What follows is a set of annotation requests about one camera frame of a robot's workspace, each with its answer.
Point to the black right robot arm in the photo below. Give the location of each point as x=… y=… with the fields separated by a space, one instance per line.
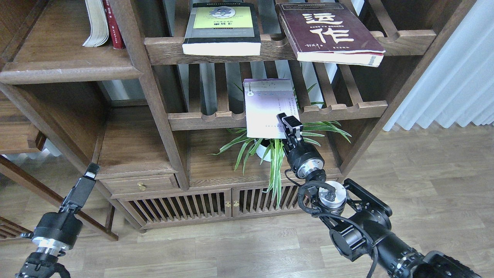
x=358 y=221

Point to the cream-paged upright book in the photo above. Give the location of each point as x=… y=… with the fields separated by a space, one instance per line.
x=99 y=32

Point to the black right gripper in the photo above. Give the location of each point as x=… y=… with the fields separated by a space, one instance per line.
x=304 y=160

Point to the pale pink white book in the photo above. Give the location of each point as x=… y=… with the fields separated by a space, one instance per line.
x=264 y=100

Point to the yellow and black book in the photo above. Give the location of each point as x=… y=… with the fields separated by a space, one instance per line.
x=222 y=29

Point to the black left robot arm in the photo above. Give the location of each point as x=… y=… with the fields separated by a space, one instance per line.
x=40 y=265

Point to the white plant pot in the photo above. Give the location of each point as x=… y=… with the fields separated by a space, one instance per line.
x=263 y=150

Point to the wooden side furniture frame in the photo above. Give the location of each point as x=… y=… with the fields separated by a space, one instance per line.
x=19 y=135

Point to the maroon book with white characters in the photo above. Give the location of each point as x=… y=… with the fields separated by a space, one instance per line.
x=328 y=32

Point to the dark wooden bookshelf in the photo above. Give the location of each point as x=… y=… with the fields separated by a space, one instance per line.
x=151 y=114

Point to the red upright book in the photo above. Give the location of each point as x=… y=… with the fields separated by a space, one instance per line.
x=114 y=32

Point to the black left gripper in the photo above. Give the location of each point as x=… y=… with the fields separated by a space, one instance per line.
x=57 y=232

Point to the green spider plant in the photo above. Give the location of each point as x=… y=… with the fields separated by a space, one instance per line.
x=248 y=148

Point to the brass drawer knob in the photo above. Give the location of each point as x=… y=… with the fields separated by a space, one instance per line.
x=142 y=186

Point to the white sheer curtain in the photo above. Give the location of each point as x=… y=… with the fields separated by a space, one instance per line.
x=458 y=85

